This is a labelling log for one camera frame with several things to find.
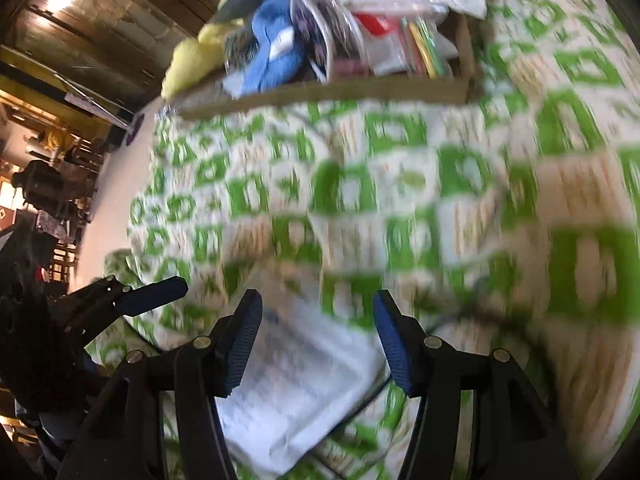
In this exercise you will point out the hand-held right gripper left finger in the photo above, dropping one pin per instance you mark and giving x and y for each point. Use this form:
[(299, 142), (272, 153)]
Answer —
[(244, 340)]

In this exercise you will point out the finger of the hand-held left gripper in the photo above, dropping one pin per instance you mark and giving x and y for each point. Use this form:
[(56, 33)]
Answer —
[(155, 294)]

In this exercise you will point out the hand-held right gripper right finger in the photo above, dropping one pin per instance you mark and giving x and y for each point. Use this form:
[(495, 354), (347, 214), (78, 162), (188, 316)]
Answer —
[(392, 340)]

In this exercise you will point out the yellow fuzzy cloth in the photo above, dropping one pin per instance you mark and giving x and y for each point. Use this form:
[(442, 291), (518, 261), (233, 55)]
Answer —
[(195, 60)]

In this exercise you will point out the shallow cardboard box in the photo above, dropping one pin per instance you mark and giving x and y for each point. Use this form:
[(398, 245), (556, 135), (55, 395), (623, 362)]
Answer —
[(350, 92)]

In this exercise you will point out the blue terry towel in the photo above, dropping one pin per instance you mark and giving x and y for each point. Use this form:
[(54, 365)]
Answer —
[(270, 35)]

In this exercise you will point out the green printed packet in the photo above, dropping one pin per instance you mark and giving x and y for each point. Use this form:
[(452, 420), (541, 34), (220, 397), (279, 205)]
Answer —
[(425, 45)]

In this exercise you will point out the white packet with red label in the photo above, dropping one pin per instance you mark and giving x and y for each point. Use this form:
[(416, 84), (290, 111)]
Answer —
[(375, 27)]

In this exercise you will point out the clear pink cartoon pouch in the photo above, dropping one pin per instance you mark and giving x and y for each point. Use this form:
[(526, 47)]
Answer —
[(340, 25)]

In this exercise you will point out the green and white printed blanket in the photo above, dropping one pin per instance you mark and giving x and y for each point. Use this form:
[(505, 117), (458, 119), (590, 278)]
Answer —
[(400, 185)]

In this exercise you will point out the wooden glass-panel door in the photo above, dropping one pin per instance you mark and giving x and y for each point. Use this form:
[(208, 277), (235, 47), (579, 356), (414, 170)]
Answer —
[(100, 20)]

